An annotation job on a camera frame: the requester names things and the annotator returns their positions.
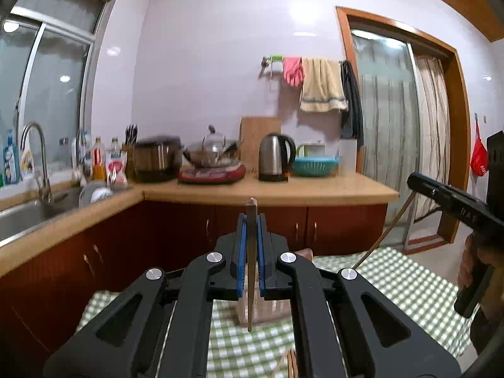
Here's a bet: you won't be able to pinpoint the red kitchen cabinet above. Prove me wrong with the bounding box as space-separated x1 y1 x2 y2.
0 201 388 378

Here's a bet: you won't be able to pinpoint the striped curtain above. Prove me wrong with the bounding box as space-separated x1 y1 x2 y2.
352 33 451 221

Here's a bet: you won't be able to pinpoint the person's right forearm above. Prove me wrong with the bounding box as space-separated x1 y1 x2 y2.
470 305 504 357

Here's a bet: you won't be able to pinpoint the wall towel rack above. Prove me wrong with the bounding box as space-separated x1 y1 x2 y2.
260 56 347 79

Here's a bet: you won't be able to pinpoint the red and white pouch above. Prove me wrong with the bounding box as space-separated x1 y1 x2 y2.
106 153 129 187

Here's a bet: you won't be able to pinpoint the blue dish soap bottle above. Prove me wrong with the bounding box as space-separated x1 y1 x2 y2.
3 129 20 185

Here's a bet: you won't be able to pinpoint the teal plastic colander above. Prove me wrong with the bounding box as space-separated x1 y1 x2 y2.
293 157 340 178

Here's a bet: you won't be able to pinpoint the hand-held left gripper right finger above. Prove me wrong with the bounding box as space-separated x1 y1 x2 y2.
256 213 462 378

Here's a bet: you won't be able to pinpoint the steel wok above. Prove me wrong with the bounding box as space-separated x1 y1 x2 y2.
183 138 242 167

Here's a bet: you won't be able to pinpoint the orange liquid bottle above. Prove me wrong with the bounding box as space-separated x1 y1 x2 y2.
91 137 107 182

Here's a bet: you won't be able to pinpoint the steel electric kettle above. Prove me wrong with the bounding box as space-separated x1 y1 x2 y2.
258 133 297 182

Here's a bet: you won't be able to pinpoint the steel kitchen sink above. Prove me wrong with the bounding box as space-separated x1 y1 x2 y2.
0 187 91 245

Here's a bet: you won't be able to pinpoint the dishes in sink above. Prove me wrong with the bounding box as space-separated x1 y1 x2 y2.
79 181 115 207

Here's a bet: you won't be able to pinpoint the knife block with knives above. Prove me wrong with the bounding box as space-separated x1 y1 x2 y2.
122 124 138 156

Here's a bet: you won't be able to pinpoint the pink plastic utensil holder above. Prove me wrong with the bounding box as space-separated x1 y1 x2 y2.
235 247 314 327

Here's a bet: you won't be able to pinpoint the white plastic container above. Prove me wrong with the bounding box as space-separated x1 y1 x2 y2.
338 139 358 174

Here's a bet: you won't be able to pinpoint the person's right hand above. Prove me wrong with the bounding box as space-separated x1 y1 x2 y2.
457 233 495 313

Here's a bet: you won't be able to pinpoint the dark hanging cloth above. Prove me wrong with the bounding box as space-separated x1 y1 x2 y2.
341 60 365 138

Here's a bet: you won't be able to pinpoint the white spray bottle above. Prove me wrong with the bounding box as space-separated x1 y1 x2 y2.
20 142 35 178

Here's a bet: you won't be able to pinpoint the pink rubber gloves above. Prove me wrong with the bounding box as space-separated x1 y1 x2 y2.
283 57 305 87

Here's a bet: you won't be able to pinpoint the wooden cutting board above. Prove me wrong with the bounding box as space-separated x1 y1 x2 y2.
240 116 282 166

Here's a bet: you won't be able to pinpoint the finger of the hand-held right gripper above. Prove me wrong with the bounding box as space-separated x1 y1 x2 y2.
406 172 450 207

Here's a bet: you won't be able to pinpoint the steel kitchen faucet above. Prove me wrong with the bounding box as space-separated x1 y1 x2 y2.
20 122 54 204

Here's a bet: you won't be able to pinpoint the wooden frame glass door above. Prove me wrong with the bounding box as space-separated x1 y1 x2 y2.
335 6 471 255

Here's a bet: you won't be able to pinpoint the red induction cooker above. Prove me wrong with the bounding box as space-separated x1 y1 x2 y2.
177 163 247 185

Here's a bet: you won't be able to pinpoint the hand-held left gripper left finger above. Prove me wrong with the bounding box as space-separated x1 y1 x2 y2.
43 213 249 378

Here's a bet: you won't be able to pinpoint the beige towel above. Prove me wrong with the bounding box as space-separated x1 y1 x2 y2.
300 57 349 113

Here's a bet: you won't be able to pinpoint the red plastic bag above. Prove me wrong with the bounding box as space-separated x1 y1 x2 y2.
470 120 489 177

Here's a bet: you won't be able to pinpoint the aluminium frame window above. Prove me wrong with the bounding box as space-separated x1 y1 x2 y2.
0 0 119 190

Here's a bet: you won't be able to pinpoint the green checked tablecloth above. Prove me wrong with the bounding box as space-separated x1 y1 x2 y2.
75 246 487 378

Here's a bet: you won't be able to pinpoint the glass wok lid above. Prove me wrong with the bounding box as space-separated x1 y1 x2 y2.
201 125 230 154

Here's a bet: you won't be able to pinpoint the wooden chopstick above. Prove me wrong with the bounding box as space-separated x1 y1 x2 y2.
276 347 301 378
246 198 259 332
352 194 414 269

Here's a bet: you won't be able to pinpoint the white mug green handle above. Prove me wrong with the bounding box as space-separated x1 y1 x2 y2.
296 142 327 158

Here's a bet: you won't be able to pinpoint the steel rice cooker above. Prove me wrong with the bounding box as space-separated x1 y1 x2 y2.
132 136 184 184

